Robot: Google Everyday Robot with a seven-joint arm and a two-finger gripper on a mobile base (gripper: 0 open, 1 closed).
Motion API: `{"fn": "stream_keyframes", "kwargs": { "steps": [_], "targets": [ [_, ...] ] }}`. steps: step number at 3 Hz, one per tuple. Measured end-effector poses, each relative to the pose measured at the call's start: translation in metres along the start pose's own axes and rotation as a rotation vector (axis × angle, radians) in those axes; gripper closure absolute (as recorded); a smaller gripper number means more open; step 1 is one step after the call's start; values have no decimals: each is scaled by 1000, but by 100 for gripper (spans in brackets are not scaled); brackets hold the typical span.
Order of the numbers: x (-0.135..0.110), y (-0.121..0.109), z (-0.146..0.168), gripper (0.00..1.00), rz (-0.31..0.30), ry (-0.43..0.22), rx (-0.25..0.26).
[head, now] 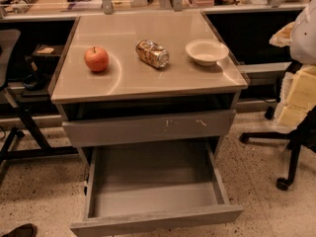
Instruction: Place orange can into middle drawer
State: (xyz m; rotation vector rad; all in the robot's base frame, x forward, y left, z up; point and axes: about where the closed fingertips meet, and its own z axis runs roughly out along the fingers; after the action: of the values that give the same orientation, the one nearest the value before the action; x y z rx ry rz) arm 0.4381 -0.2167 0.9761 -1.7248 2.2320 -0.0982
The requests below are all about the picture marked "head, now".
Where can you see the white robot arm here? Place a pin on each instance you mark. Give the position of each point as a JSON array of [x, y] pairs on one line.
[[298, 89]]

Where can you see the grey drawer cabinet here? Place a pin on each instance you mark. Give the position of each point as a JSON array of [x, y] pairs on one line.
[[131, 88]]

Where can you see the closed top drawer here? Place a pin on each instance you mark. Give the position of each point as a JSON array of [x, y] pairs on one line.
[[112, 131]]

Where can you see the open middle drawer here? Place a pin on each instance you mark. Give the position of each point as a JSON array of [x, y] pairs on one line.
[[143, 187]]

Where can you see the white bowl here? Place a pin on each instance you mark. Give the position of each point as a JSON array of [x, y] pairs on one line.
[[206, 52]]

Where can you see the red apple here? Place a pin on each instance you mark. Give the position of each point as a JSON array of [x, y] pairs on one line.
[[96, 59]]

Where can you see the black office chair right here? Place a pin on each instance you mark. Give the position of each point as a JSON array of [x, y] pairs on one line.
[[304, 135]]

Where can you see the grey chair left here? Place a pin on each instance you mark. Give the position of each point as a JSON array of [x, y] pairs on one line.
[[8, 40]]

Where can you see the dark shoe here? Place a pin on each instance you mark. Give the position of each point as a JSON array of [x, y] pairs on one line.
[[26, 230]]

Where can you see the black desk frame left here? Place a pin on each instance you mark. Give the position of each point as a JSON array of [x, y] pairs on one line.
[[25, 117]]

